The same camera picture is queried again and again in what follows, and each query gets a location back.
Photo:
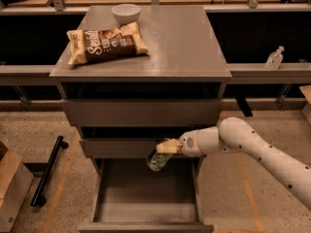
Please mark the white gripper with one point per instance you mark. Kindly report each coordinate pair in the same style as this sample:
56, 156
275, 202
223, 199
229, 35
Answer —
188, 143

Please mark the green soda can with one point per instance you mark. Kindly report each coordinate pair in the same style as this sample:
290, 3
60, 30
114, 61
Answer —
156, 161

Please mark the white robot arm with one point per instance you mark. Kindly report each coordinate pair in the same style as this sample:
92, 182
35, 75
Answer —
235, 134

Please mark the grey drawer cabinet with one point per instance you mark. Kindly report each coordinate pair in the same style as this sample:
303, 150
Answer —
178, 38

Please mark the grey open bottom drawer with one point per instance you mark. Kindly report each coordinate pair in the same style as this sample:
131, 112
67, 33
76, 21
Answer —
131, 198

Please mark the grey middle drawer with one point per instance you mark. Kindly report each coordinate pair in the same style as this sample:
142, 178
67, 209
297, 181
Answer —
117, 148

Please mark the grey top drawer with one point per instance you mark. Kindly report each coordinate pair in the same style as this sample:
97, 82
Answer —
142, 113

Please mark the brown chip bag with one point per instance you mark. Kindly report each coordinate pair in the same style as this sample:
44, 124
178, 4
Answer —
98, 45

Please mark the clear sanitizer bottle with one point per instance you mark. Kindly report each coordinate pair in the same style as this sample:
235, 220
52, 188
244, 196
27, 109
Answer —
275, 58

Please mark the white bowl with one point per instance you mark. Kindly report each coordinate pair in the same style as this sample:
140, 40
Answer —
126, 13

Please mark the black metal bar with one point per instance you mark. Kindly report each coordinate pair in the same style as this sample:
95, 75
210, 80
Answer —
39, 199

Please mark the wooden box at right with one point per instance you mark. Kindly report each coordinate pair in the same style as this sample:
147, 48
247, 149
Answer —
306, 91

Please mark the cardboard box with paper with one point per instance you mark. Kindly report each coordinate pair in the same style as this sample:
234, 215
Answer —
15, 180

